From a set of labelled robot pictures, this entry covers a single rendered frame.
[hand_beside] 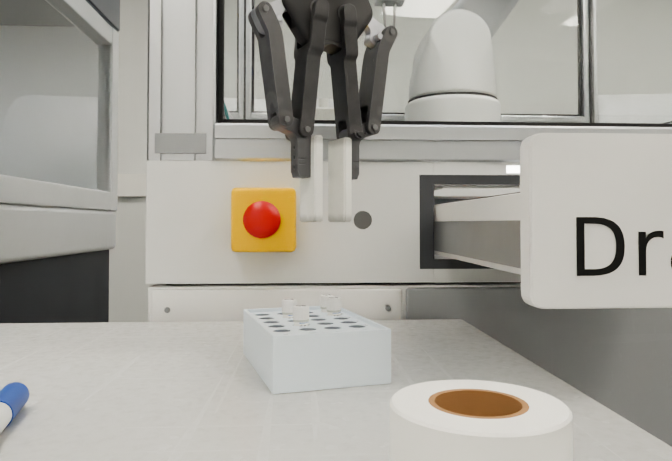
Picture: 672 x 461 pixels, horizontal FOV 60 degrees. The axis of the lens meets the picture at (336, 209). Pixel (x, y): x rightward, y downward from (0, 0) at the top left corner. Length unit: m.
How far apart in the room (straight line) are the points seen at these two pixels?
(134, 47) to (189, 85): 3.61
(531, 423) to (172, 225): 0.54
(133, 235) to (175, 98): 3.46
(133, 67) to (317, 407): 4.00
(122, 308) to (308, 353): 3.85
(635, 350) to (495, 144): 0.30
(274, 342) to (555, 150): 0.22
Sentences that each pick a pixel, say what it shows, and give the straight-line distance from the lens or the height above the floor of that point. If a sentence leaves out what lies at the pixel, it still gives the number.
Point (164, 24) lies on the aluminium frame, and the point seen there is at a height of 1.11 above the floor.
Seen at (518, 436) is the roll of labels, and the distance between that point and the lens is 0.22.
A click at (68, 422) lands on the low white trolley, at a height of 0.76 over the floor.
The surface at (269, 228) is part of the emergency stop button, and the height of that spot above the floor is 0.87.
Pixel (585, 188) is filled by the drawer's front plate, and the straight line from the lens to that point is 0.40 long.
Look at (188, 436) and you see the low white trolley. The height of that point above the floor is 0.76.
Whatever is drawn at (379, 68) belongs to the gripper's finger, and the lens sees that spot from 0.52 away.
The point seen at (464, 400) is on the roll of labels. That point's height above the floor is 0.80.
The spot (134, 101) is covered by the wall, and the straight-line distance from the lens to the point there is 4.24.
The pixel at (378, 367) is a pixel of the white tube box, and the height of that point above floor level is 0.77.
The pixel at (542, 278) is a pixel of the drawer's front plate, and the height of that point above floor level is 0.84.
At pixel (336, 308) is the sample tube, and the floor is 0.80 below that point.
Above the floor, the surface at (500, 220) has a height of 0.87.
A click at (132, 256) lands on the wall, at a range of 4.17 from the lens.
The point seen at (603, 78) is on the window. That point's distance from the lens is 0.82.
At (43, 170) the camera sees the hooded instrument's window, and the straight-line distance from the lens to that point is 1.34.
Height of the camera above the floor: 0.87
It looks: 1 degrees up
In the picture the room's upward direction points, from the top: straight up
